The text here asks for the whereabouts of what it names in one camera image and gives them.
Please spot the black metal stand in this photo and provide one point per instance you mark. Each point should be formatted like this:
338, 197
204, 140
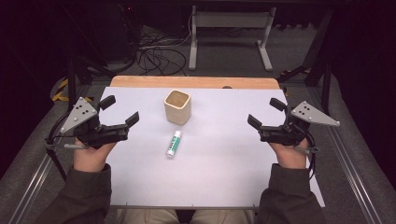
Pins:
320, 62

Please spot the person's right hand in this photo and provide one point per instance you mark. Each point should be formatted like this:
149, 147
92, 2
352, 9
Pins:
289, 157

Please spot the person's leg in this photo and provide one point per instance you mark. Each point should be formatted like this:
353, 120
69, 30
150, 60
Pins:
146, 217
219, 217

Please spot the person's right leg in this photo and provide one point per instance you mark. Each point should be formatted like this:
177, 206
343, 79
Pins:
219, 217

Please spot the person's left leg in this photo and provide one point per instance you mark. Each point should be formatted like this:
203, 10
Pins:
146, 217

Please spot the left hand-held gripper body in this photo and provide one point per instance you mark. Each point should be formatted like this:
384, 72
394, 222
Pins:
93, 133

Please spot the white green glue stick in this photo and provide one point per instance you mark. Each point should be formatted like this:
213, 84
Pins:
173, 143

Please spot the white table sheet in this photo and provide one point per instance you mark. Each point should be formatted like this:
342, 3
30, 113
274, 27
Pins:
218, 168

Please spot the metal floor rail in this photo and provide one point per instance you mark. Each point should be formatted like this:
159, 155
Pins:
29, 193
358, 180

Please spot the beige square cup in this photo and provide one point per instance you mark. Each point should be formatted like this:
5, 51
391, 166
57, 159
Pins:
177, 109

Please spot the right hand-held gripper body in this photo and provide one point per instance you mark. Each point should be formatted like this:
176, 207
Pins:
288, 132

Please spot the white metal stand frame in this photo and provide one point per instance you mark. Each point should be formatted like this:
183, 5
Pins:
230, 20

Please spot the yellow black hazard tape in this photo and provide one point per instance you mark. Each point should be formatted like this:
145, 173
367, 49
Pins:
60, 90

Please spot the person's left hand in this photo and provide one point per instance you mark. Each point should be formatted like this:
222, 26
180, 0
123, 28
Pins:
90, 158

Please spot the black tripod stand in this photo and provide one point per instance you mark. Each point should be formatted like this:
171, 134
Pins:
72, 81

